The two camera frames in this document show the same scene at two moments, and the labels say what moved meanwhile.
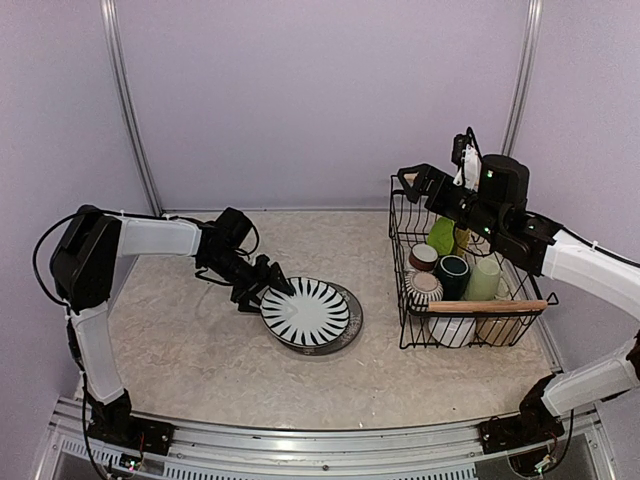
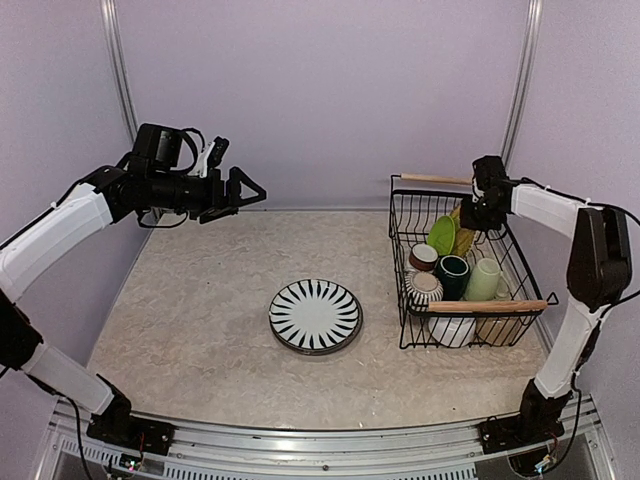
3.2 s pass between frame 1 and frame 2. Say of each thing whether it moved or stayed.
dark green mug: stayed
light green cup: stayed
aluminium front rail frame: stayed
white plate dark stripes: moved
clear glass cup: stayed
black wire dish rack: stayed
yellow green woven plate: stayed
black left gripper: moved
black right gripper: moved
